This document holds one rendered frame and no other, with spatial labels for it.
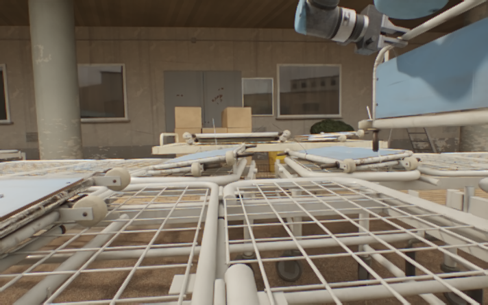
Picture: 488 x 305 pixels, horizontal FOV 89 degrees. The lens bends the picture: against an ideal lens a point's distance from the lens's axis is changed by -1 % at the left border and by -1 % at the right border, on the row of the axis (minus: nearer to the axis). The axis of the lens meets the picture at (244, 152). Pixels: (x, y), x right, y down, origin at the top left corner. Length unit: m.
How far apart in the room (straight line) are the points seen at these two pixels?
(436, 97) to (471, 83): 0.10
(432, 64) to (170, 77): 6.09
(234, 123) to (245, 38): 3.28
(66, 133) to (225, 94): 3.47
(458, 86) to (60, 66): 4.91
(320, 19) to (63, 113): 4.50
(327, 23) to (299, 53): 6.16
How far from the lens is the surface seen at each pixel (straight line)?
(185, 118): 3.94
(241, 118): 4.03
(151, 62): 6.81
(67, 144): 4.93
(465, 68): 0.79
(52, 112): 4.95
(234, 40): 6.75
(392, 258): 1.65
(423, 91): 0.88
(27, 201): 0.63
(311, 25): 0.84
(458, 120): 0.79
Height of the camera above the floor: 0.68
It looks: 4 degrees down
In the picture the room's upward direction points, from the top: 1 degrees counter-clockwise
